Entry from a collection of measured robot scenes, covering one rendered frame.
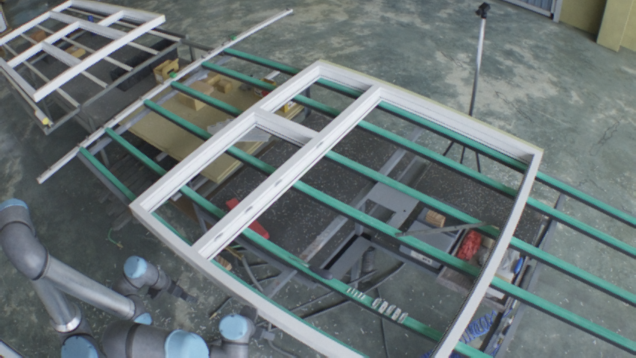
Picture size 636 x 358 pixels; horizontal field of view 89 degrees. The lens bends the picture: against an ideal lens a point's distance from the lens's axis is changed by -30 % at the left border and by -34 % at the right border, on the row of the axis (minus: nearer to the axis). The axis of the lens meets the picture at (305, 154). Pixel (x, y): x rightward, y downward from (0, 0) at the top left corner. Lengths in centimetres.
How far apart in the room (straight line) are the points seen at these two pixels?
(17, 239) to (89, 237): 217
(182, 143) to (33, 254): 173
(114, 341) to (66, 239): 264
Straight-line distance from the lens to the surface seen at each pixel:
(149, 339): 86
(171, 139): 281
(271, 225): 223
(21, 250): 124
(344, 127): 228
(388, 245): 214
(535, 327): 279
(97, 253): 325
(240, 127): 231
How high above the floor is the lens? 229
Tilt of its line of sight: 41 degrees down
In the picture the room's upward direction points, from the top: 4 degrees counter-clockwise
